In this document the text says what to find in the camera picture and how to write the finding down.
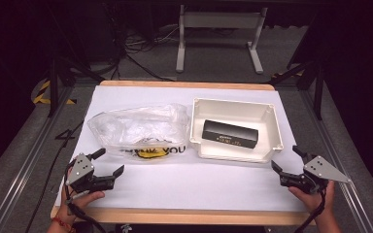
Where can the black rectangular box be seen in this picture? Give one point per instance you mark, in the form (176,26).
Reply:
(230,133)

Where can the white metal table frame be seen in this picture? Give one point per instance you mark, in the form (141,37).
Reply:
(220,20)

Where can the black and yellow floor tape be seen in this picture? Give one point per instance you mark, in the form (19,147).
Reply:
(40,97)

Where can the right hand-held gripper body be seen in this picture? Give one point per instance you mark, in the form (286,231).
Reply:
(320,171)

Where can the white paper sheet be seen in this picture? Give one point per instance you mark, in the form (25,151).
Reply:
(187,184)

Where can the wooden table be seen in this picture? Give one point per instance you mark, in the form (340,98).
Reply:
(187,217)

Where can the person's right hand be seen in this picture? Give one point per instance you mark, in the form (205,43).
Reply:
(315,202)

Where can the person's left hand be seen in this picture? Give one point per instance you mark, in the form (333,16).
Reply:
(81,202)

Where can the black metal stand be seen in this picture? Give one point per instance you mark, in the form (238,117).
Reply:
(54,90)
(319,93)

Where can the aluminium rail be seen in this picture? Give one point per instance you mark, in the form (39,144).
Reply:
(19,178)
(340,168)

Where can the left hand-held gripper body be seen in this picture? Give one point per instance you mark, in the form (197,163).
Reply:
(81,174)

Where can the white plastic bin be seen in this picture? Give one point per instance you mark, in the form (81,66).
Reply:
(233,106)

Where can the clear plastic bag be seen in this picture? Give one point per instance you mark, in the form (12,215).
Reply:
(142,127)

